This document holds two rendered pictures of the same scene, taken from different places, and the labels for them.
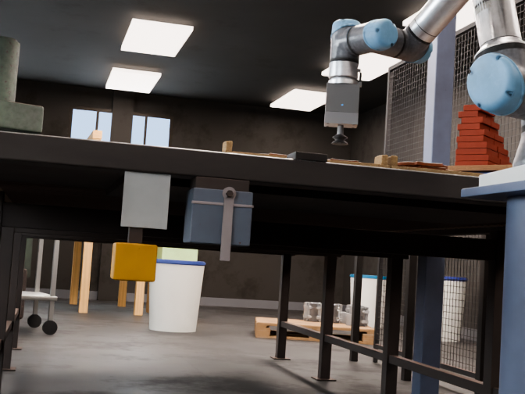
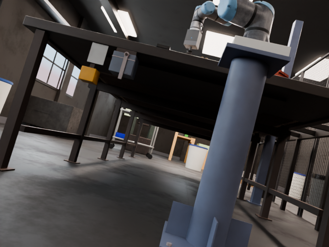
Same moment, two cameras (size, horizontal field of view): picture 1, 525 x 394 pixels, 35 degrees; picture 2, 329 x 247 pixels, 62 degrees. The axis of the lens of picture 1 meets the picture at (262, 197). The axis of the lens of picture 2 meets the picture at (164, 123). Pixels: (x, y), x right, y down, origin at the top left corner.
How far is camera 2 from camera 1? 94 cm
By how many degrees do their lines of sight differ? 19
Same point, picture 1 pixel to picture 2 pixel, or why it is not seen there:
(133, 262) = (86, 73)
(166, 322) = (190, 165)
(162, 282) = (191, 152)
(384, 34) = (208, 6)
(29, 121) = not seen: hidden behind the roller
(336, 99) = (189, 35)
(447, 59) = (289, 68)
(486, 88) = (222, 7)
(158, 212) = (101, 58)
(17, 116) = not seen: hidden behind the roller
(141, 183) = (97, 47)
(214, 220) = (119, 63)
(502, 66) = not seen: outside the picture
